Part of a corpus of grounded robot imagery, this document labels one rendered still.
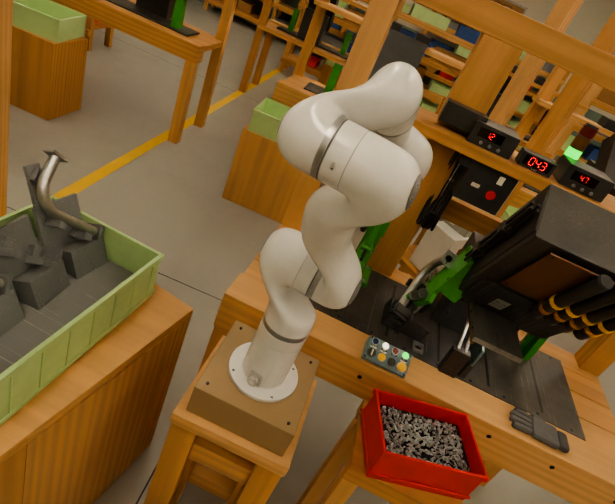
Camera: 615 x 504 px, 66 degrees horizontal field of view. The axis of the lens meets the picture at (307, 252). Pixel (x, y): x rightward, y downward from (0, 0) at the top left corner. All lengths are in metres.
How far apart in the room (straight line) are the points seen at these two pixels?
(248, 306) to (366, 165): 0.95
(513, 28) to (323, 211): 1.16
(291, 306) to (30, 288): 0.71
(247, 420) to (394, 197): 0.73
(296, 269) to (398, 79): 0.44
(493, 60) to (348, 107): 1.10
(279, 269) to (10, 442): 0.70
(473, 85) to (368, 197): 1.16
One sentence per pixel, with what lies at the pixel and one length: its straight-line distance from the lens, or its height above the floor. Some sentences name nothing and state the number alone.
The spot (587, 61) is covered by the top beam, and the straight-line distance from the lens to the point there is 1.84.
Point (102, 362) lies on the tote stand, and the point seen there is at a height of 0.79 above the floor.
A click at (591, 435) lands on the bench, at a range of 2.03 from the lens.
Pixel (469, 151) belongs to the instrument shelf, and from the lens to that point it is 1.72.
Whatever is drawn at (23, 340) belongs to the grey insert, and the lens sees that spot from 1.39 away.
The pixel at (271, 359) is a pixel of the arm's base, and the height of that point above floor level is 1.06.
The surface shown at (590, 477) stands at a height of 0.88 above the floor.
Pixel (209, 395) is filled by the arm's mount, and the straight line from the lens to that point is 1.21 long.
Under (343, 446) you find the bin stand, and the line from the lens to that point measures 1.68.
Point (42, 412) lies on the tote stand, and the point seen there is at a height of 0.79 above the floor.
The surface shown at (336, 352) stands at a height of 0.88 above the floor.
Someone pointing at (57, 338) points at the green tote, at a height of 0.95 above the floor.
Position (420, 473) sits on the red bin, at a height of 0.87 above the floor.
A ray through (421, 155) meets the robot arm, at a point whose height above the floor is 1.61.
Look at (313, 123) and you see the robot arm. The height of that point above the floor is 1.68.
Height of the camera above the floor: 1.87
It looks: 31 degrees down
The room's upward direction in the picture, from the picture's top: 24 degrees clockwise
